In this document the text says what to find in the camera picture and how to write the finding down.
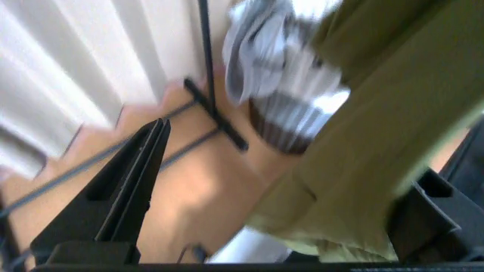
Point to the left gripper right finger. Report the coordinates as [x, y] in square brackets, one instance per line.
[446, 230]

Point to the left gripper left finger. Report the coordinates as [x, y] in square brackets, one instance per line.
[113, 211]

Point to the green printed t-shirt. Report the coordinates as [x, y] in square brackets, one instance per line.
[378, 132]

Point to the black clothes rack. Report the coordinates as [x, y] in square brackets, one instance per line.
[217, 113]

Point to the white laundry basket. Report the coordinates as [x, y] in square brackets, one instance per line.
[287, 124]

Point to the pale grey garment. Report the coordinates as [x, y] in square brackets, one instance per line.
[257, 49]

